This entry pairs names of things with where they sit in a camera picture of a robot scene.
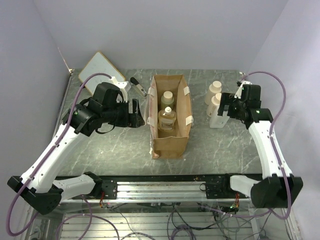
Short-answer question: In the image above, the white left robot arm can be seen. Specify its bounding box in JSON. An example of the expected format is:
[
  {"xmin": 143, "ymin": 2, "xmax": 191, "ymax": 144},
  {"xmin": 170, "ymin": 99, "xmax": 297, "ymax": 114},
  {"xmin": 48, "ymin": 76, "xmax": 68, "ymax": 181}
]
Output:
[{"xmin": 7, "ymin": 82, "xmax": 145, "ymax": 215}]

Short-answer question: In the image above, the beige cylinder bottle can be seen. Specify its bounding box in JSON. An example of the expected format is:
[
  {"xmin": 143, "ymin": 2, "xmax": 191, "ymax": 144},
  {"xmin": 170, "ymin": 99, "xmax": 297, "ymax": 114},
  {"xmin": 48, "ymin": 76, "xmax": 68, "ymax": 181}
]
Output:
[{"xmin": 204, "ymin": 80, "xmax": 222, "ymax": 105}]

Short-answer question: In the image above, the beige cap bottle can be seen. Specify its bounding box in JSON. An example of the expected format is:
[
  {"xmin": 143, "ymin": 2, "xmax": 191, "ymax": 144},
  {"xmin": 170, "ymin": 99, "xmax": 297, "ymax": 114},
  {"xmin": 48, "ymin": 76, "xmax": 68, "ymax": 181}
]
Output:
[
  {"xmin": 206, "ymin": 92, "xmax": 222, "ymax": 117},
  {"xmin": 160, "ymin": 91, "xmax": 175, "ymax": 110}
]

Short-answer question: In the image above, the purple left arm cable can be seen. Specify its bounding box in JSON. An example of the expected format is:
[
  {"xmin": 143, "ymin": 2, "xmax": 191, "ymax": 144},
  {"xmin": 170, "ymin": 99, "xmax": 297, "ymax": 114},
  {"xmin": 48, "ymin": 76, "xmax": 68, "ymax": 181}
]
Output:
[{"xmin": 5, "ymin": 72, "xmax": 113, "ymax": 237}]

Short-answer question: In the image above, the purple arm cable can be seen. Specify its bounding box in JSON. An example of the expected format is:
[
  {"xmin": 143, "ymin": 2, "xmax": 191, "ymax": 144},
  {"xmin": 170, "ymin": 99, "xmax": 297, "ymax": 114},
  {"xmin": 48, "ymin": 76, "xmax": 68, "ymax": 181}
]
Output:
[
  {"xmin": 237, "ymin": 71, "xmax": 293, "ymax": 220},
  {"xmin": 5, "ymin": 72, "xmax": 113, "ymax": 237}
]

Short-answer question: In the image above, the brown canvas bag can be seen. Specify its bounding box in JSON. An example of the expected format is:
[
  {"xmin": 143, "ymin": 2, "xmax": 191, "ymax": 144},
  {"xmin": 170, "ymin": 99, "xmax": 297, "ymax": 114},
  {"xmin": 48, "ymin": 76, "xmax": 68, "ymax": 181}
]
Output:
[{"xmin": 147, "ymin": 74, "xmax": 193, "ymax": 159}]

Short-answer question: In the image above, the beige cap bottle front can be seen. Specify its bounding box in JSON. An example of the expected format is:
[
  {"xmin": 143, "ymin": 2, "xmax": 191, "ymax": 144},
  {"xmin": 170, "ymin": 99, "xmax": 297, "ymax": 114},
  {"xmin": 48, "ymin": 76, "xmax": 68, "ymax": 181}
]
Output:
[{"xmin": 206, "ymin": 92, "xmax": 222, "ymax": 117}]

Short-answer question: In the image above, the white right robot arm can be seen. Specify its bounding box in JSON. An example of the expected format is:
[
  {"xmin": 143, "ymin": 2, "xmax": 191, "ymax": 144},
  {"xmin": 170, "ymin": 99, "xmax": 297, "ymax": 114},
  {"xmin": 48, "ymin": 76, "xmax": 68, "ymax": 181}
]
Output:
[{"xmin": 213, "ymin": 81, "xmax": 303, "ymax": 209}]

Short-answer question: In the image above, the small whiteboard with wooden frame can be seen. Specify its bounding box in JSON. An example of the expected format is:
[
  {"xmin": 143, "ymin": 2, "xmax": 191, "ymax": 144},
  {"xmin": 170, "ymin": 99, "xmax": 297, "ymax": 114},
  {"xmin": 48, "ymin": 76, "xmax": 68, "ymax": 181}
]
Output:
[{"xmin": 78, "ymin": 51, "xmax": 130, "ymax": 95}]

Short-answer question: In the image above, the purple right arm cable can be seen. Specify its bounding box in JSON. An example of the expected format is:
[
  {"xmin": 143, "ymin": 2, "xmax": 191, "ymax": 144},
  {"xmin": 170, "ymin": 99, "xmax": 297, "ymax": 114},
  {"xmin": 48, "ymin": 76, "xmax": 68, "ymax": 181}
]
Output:
[{"xmin": 237, "ymin": 71, "xmax": 293, "ymax": 220}]

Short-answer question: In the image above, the aluminium rail frame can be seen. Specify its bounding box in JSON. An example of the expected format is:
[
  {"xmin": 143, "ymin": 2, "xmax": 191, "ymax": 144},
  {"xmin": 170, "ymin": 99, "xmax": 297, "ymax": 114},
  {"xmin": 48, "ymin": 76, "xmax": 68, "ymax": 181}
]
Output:
[{"xmin": 21, "ymin": 175, "xmax": 301, "ymax": 240}]

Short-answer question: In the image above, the amber bottle white cap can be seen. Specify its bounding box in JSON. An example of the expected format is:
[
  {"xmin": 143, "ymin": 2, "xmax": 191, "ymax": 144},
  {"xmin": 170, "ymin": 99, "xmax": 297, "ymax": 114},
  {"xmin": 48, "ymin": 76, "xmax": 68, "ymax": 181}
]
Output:
[{"xmin": 158, "ymin": 106, "xmax": 177, "ymax": 132}]

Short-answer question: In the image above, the black and white marker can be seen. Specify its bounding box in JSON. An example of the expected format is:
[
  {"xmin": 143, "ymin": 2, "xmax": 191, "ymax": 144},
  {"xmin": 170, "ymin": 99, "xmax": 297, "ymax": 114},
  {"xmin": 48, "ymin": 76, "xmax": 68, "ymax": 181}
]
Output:
[{"xmin": 129, "ymin": 77, "xmax": 147, "ymax": 98}]

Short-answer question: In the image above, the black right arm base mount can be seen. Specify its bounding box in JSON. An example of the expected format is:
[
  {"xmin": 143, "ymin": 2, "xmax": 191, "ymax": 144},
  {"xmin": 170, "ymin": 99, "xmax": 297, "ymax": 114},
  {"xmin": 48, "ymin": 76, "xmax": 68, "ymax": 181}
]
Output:
[{"xmin": 199, "ymin": 181, "xmax": 232, "ymax": 200}]

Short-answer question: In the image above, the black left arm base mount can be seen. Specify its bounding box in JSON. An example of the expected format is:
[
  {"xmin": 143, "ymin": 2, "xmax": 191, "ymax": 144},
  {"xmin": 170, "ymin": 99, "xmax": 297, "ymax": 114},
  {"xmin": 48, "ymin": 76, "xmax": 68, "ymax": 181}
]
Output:
[{"xmin": 100, "ymin": 180, "xmax": 118, "ymax": 200}]

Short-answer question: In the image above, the white bottle black cap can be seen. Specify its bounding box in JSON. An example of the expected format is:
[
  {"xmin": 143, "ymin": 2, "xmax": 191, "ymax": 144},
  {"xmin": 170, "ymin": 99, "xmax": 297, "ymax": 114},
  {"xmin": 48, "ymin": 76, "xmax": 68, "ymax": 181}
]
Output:
[{"xmin": 209, "ymin": 108, "xmax": 230, "ymax": 129}]

